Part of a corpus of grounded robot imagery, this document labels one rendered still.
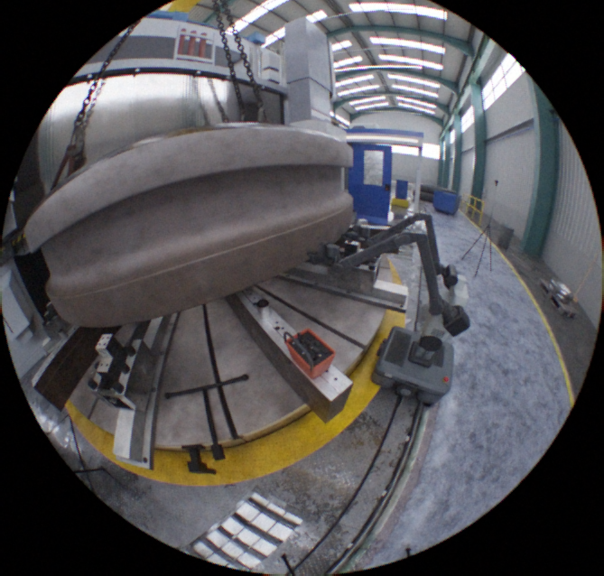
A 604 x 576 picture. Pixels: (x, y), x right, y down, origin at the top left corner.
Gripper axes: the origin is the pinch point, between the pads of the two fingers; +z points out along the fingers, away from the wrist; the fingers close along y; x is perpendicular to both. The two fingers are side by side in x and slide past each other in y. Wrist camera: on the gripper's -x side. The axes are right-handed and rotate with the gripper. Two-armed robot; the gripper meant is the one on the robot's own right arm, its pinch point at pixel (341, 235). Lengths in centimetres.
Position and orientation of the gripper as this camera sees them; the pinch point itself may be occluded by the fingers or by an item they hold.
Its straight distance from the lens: 153.2
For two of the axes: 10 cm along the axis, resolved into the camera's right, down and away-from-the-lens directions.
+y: -5.7, 4.4, -7.0
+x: 0.4, 8.6, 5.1
